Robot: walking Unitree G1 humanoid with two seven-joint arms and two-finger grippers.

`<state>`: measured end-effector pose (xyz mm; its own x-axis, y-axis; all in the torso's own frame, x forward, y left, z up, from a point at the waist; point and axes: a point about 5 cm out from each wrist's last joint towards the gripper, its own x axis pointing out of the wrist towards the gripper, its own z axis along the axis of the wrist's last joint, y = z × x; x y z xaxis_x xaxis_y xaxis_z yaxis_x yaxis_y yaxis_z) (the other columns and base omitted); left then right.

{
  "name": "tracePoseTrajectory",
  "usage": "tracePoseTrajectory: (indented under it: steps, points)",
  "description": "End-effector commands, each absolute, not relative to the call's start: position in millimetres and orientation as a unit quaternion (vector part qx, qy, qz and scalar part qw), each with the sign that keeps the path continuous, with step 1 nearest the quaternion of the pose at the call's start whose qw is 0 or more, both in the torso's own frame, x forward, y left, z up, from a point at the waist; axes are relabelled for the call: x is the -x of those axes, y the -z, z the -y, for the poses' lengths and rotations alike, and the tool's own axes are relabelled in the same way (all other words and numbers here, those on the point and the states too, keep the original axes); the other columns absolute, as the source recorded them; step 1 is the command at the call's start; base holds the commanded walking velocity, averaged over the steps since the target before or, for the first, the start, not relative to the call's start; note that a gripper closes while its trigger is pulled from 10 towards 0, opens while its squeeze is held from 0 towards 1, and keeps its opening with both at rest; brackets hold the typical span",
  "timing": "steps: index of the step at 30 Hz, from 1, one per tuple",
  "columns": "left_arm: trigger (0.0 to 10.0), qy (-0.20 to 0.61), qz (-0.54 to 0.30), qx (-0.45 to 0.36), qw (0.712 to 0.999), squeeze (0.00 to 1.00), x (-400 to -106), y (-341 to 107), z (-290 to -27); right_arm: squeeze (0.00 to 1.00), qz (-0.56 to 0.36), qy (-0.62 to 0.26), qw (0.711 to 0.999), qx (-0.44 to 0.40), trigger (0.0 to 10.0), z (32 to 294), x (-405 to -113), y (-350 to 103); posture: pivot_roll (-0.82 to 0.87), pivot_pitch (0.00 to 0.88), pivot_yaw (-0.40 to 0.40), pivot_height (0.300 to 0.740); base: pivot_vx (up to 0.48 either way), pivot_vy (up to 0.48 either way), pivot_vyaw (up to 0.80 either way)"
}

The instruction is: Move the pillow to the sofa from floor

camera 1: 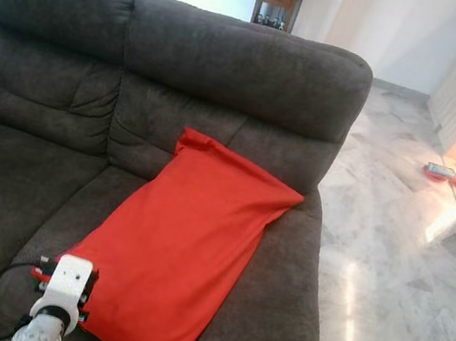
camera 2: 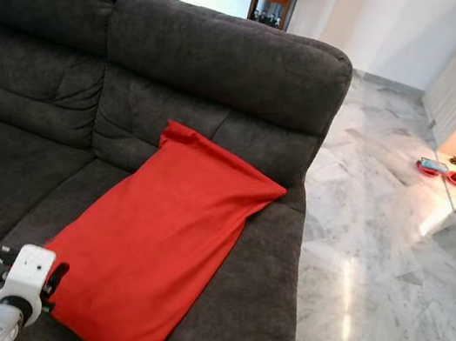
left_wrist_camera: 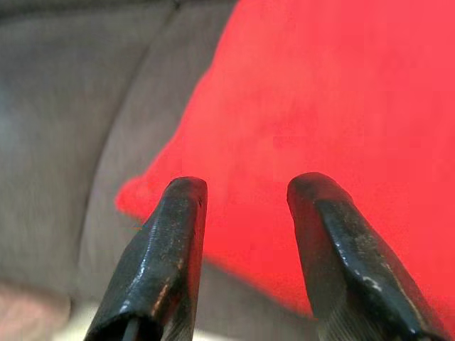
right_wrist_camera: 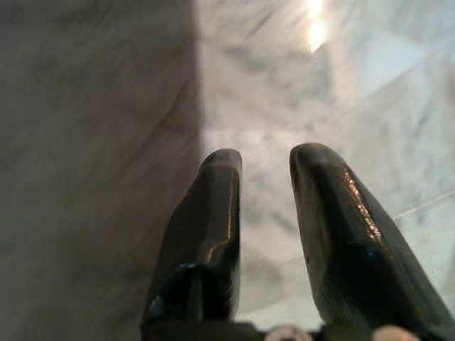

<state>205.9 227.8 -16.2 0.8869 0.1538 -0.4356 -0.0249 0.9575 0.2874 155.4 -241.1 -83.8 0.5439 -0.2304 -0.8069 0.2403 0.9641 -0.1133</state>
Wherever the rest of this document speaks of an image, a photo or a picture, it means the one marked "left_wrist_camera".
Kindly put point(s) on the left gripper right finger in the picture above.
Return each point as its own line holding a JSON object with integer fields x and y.
{"x": 348, "y": 266}

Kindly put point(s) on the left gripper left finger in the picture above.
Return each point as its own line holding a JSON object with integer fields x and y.
{"x": 160, "y": 266}

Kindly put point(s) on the red rectangular pillow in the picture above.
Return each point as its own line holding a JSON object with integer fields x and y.
{"x": 320, "y": 106}

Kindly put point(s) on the pink fluffy pillow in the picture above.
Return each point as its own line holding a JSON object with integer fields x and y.
{"x": 28, "y": 312}

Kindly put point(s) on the dark grey fabric loveseat sofa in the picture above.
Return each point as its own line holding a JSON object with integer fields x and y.
{"x": 71, "y": 124}

